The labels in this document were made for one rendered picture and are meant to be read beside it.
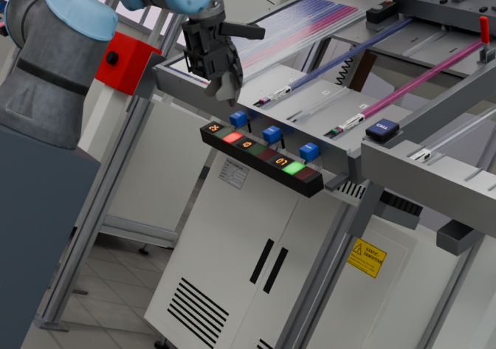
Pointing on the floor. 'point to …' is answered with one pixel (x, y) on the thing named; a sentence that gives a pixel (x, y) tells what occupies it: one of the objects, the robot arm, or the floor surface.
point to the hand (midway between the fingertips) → (234, 99)
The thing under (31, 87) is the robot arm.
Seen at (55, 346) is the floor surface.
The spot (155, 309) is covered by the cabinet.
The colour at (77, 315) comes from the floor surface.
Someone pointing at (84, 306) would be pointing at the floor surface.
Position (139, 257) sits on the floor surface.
